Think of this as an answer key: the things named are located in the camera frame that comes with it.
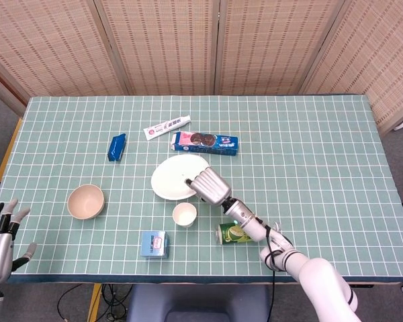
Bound white toothpaste tube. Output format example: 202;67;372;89
143;115;192;142

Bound beige bowl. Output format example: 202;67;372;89
66;184;105;221

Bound blue cookie box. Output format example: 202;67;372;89
169;131;240;157

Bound white paper plate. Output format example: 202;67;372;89
150;154;212;201

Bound black floor cables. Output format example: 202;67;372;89
56;283;135;322

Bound green label tea bottle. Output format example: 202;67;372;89
216;222;256;246

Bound bamboo folding screen panel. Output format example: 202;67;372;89
300;0;403;135
214;0;347;97
93;0;222;97
0;0;130;115

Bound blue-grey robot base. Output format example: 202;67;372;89
126;284;271;322

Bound blue snack packet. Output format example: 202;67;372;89
107;132;128;163

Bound green checked tablecloth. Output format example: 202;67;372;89
0;95;403;284

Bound white paper cup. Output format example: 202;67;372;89
172;202;198;229

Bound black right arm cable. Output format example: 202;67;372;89
255;217;285;322

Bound light blue cardboard box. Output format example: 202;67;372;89
140;230;171;260

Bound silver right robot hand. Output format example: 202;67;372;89
185;166;232;205

